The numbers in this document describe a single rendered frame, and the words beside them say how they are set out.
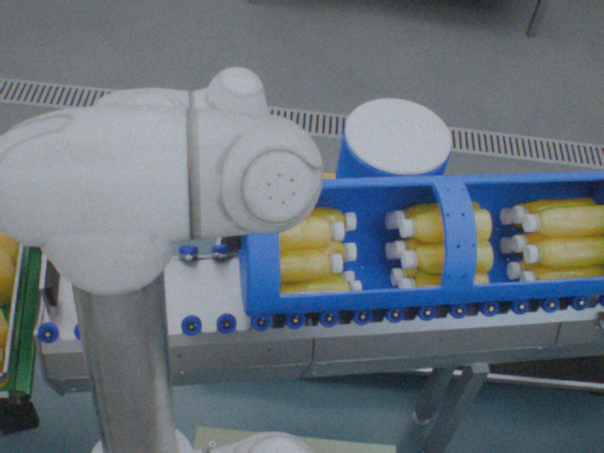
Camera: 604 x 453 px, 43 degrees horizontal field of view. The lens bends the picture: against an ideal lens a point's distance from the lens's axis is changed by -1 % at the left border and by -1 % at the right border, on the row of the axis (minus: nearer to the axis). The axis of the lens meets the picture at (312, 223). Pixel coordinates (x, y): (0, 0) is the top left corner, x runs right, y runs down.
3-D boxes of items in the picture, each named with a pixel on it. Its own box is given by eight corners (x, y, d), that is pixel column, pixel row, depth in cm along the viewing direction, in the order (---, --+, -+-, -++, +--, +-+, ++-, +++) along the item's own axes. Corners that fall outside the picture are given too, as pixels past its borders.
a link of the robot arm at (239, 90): (263, 124, 140) (191, 125, 138) (268, 56, 128) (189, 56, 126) (268, 166, 134) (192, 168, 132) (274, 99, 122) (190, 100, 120)
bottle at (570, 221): (615, 226, 167) (542, 230, 164) (601, 239, 173) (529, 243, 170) (608, 199, 169) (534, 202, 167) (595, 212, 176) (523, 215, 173)
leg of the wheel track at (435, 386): (430, 425, 260) (478, 327, 212) (413, 427, 259) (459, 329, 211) (427, 410, 263) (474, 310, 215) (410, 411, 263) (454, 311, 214)
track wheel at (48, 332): (58, 324, 159) (58, 320, 161) (35, 325, 158) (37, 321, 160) (59, 343, 160) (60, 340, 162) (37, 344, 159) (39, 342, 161)
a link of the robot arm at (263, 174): (311, 101, 85) (188, 102, 83) (343, 115, 68) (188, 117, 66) (310, 216, 88) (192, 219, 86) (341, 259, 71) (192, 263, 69)
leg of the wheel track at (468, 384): (439, 464, 251) (492, 373, 203) (422, 465, 250) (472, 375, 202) (435, 447, 255) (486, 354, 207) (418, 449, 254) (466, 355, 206)
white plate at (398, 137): (326, 114, 201) (326, 117, 201) (382, 186, 186) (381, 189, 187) (412, 87, 211) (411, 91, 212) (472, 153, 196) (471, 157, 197)
